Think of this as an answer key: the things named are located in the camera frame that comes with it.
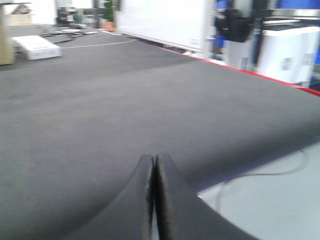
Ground red tape strip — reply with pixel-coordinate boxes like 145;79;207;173
149;44;320;97

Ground white board panel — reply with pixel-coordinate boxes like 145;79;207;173
114;0;211;53

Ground green potted plant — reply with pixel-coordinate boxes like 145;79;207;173
103;0;116;33

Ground large brown cardboard box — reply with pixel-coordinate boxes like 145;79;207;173
0;0;15;66

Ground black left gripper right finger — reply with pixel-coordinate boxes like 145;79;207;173
154;153;255;240

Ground tangled black cables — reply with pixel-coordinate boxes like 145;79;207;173
41;26;86;45

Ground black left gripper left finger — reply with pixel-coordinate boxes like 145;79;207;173
64;154;154;240

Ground long white carton box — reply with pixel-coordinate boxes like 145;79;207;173
11;35;63;60

